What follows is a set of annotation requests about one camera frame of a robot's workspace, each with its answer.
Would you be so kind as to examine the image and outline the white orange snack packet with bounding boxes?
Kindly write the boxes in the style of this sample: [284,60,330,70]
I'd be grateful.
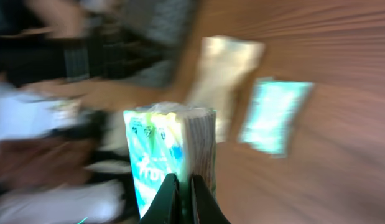
[187,35,266,142]

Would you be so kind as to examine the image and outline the dark grey plastic mesh basket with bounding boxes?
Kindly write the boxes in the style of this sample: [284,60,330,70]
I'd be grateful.
[64,0,200,88]

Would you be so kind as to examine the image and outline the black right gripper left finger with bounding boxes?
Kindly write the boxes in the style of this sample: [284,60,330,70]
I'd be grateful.
[139,174,180,224]

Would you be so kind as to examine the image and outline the small teal packet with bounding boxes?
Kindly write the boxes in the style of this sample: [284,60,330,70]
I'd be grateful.
[123,102,216,217]

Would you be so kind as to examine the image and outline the teal tissue pack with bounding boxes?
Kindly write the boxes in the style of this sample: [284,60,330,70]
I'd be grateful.
[238,77,314,157]

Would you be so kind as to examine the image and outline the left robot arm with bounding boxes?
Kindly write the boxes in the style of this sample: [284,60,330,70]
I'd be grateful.
[0,83,138,223]

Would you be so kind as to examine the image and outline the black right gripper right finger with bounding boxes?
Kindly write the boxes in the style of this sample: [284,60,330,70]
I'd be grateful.
[191,175,231,224]

